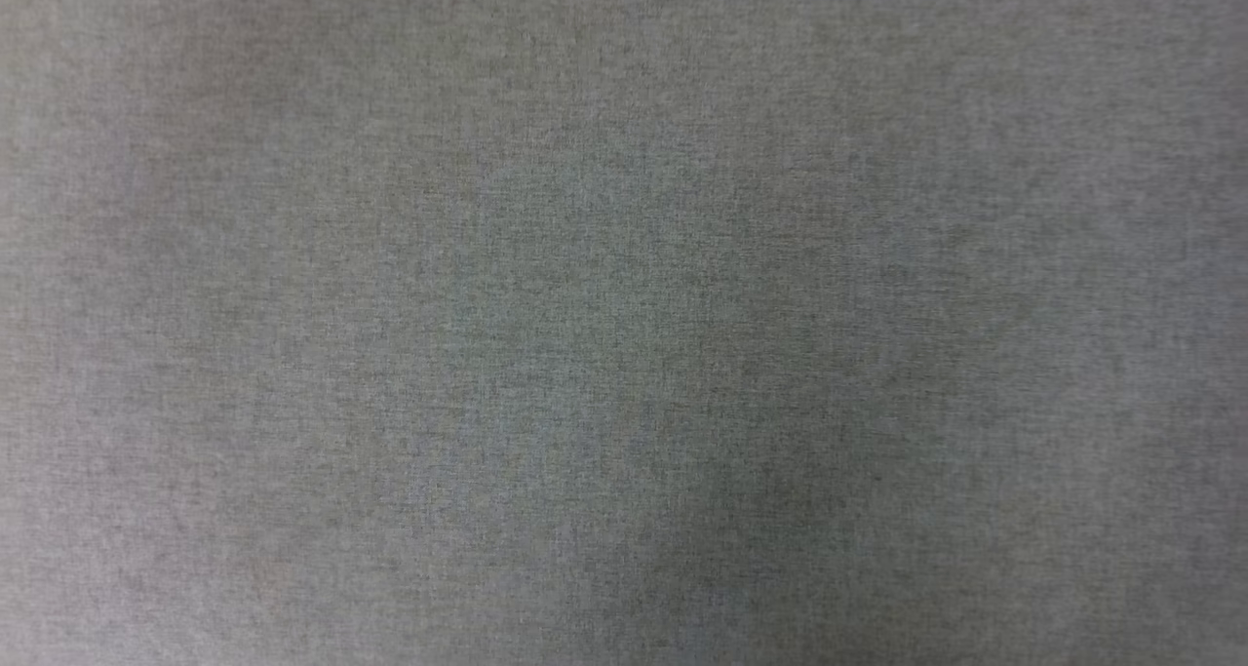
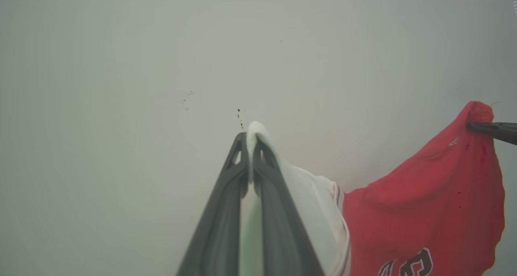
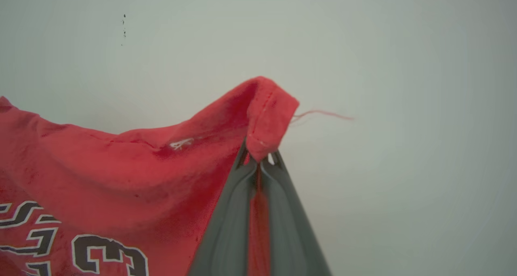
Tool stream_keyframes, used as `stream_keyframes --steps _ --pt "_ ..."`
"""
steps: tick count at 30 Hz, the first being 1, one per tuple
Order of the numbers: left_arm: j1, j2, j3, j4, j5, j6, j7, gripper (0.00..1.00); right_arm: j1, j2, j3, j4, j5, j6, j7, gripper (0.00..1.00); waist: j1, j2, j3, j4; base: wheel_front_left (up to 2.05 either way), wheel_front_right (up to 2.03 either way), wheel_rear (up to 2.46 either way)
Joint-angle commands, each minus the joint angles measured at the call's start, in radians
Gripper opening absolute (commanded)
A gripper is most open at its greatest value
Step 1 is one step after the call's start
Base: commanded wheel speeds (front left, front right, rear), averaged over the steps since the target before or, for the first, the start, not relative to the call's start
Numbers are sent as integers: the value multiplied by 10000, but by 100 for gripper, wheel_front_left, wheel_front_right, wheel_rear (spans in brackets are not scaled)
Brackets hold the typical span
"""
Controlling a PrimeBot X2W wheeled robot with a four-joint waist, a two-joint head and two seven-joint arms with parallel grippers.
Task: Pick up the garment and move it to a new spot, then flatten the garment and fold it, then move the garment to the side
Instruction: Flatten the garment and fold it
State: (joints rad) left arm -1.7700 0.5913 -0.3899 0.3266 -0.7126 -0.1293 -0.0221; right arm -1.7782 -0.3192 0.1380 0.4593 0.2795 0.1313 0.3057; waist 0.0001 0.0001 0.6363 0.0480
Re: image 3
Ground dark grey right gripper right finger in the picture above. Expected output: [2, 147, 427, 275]
[260, 150, 332, 276]

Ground red basketball jersey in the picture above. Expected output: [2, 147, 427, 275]
[0, 76, 355, 276]

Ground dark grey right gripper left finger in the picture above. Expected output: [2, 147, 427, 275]
[188, 141, 259, 276]

